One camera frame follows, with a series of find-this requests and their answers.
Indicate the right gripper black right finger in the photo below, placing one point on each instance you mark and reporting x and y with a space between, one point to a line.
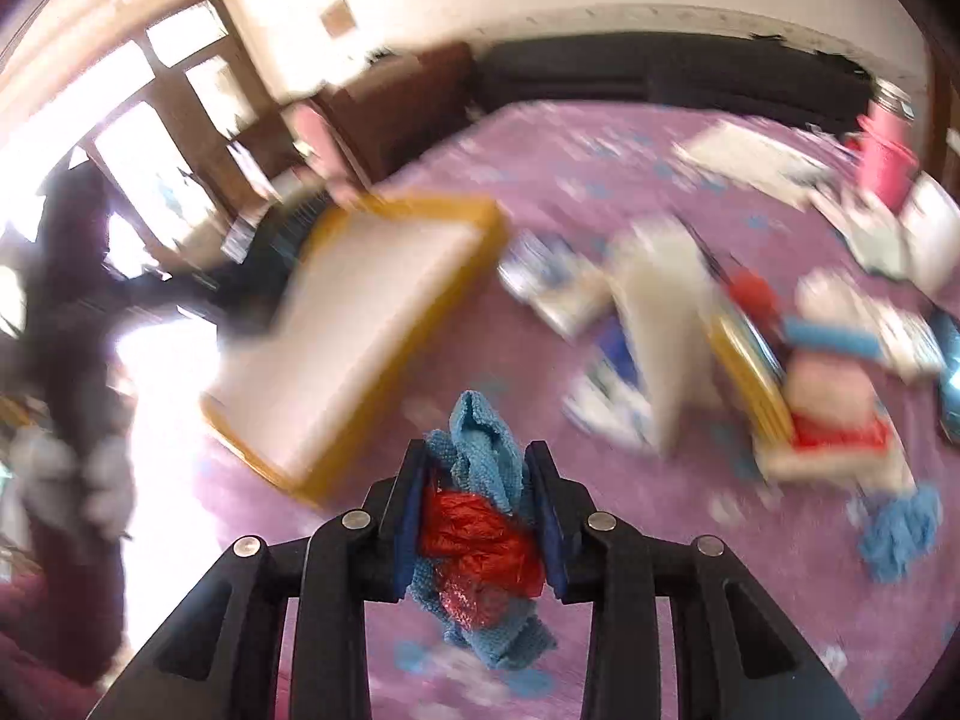
737 654

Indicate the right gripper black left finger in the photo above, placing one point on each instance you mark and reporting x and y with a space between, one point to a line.
217 655

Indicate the red white tissue pack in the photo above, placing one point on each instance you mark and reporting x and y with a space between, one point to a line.
842 433

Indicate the blue and red cloth bundle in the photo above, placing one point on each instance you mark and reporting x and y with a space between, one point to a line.
479 569

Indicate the white cloth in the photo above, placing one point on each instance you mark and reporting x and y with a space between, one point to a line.
662 291

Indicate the blue knitted cloth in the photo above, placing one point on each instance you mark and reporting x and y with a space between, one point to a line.
900 531

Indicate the purple floral tablecloth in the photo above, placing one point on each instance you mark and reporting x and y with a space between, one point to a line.
578 175

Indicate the yellow cardboard tray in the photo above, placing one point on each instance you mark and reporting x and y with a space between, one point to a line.
376 280

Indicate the white plastic bucket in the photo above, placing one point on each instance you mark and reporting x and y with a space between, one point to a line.
931 229

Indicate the dark wooden door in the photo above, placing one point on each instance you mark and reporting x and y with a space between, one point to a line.
200 144

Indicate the pink water bottle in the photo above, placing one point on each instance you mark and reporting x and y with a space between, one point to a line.
887 163

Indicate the brown armchair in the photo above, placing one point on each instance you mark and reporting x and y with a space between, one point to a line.
398 108

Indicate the black sofa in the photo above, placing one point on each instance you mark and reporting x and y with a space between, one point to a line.
743 75

